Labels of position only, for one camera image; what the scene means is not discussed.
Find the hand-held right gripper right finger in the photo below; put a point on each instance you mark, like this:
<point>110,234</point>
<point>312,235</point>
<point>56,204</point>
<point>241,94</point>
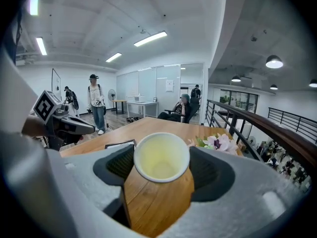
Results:
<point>235,202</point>

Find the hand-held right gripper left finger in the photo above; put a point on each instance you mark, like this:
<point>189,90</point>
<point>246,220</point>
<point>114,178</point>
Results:
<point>99,182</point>

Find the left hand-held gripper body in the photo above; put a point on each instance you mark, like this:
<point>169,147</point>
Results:
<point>45,106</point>

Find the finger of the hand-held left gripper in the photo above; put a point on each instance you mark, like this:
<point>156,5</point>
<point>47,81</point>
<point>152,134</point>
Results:
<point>85,128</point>

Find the yellow paper cup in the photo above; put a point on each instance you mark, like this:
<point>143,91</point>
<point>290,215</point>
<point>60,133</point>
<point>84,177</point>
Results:
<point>161,157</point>

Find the person's left forearm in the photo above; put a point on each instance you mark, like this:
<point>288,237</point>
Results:
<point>32,128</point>

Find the whiteboard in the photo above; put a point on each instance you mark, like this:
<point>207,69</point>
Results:
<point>56,83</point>

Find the wooden side table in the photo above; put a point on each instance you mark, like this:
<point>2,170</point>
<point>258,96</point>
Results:
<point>119,101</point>

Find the standing fan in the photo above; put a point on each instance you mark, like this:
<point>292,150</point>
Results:
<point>112,93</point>

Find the vase of pink flowers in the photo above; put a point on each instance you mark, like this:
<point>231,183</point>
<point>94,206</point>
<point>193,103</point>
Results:
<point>223,142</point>

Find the ceiling strip light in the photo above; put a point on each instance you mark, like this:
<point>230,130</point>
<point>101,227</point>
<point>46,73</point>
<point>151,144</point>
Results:
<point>34,0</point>
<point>113,57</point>
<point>149,39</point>
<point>41,46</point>

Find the white desk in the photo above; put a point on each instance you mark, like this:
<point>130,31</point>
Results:
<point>142,105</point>

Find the white box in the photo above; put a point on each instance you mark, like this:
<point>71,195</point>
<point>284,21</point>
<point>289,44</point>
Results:
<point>139,98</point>

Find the wooden handrail metal railing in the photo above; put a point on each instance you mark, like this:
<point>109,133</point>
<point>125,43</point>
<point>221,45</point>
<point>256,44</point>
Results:
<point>272,126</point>

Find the white paper notice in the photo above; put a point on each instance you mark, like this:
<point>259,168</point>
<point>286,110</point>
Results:
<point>169,85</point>

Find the black metal railing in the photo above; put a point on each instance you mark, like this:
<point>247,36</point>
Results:
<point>292,120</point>

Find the black office chair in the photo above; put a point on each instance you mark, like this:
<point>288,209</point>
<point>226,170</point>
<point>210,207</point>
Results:
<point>194,106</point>

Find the black pendant lamp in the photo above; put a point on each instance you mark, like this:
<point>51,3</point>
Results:
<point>273,87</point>
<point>236,78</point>
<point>313,83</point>
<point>274,61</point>

